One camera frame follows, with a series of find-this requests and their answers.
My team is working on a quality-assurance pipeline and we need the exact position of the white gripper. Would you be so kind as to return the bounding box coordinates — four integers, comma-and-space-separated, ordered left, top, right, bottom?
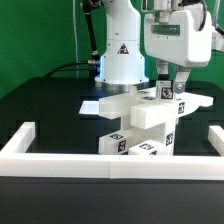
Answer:
144, 8, 212, 94

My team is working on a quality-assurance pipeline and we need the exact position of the white chair seat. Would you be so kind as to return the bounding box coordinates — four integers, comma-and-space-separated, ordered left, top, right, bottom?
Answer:
119, 116, 179, 156

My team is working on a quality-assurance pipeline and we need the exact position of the white chair back frame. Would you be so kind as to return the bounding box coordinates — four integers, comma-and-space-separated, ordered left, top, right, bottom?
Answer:
99, 87, 213, 129

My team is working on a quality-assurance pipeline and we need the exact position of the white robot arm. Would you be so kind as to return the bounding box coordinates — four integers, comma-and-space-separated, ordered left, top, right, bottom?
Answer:
81, 0, 224, 97

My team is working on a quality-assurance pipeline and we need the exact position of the white sheet with tags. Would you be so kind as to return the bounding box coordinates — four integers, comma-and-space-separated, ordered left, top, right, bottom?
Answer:
79, 101, 99, 115

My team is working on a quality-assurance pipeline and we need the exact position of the white U-shaped fence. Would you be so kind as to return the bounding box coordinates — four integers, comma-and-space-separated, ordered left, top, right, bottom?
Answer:
0, 122, 224, 181

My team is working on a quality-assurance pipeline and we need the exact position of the black cable bundle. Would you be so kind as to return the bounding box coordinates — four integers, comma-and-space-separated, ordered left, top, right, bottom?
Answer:
44, 9, 101, 79

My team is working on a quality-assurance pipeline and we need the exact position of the white thin cable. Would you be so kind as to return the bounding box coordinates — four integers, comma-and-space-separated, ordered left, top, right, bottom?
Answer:
72, 0, 80, 79

